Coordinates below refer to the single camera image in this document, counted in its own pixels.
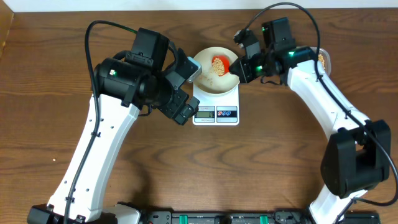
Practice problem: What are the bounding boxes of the red measuring scoop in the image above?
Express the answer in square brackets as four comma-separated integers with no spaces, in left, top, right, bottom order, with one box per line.
[211,55,229,77]

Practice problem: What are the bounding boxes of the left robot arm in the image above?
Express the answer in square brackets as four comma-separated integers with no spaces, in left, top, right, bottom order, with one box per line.
[27,28,201,223]

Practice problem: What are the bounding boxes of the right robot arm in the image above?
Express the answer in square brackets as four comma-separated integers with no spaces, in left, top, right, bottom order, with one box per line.
[229,18,396,223]

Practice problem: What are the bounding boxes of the soybeans in scoop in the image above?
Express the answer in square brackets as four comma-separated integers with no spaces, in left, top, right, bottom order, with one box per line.
[211,57,225,77]

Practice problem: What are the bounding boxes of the cream bowl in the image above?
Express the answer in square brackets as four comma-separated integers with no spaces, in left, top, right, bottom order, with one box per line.
[193,47,239,94]

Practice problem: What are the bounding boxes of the white digital kitchen scale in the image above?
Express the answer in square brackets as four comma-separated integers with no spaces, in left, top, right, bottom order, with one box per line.
[192,85,239,126]

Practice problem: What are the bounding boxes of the soybeans in bowl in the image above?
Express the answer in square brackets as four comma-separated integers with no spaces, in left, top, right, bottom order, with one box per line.
[197,73,215,87]

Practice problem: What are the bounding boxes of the soybeans in container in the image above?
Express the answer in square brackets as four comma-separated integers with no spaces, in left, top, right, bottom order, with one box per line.
[318,54,326,70]

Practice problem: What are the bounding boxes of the clear plastic container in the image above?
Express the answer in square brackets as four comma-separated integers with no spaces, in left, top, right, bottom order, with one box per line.
[318,48,331,77]

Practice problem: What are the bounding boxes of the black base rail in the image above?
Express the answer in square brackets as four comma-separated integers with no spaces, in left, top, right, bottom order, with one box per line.
[93,202,382,224]

